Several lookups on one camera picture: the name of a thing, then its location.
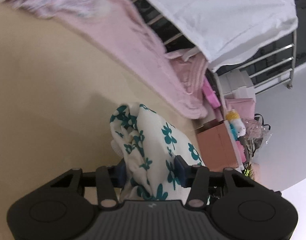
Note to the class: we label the white stacked boxes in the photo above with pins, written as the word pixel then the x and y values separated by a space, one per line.
pixel 237 84

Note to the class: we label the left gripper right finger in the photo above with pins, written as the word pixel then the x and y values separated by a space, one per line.
pixel 205 186

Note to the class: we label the white teal floral garment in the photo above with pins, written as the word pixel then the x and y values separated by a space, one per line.
pixel 148 143

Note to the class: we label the salmon cardboard box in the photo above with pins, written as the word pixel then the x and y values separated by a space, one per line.
pixel 218 148

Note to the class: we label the steel bed rail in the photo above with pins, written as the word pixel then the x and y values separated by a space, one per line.
pixel 274 61

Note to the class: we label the white hanging sheet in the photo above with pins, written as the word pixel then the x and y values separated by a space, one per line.
pixel 229 32

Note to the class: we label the yellow white plush toy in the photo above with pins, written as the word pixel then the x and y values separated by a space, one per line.
pixel 234 119

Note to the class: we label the neon yellow item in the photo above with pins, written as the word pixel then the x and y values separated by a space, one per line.
pixel 249 173

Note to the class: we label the magenta pink box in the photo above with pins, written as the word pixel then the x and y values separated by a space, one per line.
pixel 210 95

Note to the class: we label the pink fleece blanket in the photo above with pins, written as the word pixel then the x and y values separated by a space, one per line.
pixel 118 29

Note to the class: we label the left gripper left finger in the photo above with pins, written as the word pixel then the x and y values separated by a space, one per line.
pixel 106 179

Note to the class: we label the clear plastic wrap bundle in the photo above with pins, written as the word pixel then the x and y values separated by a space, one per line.
pixel 256 130

